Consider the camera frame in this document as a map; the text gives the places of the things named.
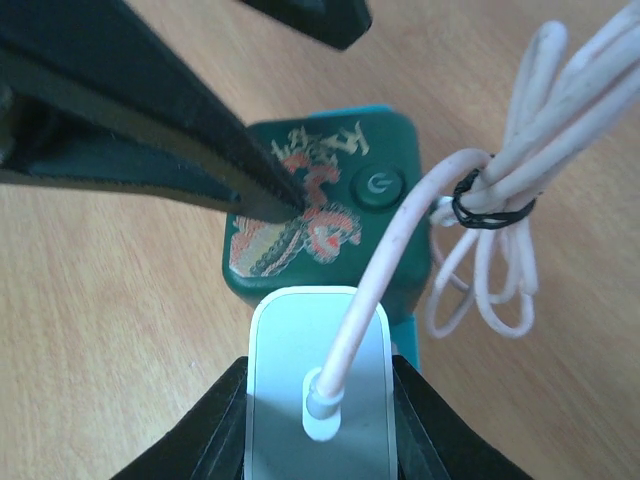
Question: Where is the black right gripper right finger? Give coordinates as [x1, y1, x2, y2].
[393, 355, 530, 480]

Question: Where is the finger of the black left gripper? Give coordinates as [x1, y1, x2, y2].
[243, 0, 373, 50]
[1, 1, 306, 223]

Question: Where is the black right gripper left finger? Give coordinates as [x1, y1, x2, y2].
[114, 357, 248, 480]

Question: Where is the teal power strip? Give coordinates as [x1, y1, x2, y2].
[308, 104, 421, 372]

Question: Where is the white USB charger plug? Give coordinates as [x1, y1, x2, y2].
[244, 286, 398, 479]

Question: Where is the dark green dragon cube adapter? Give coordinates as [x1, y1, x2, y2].
[222, 110, 422, 305]

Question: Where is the black cable tie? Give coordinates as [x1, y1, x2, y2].
[451, 168, 538, 231]

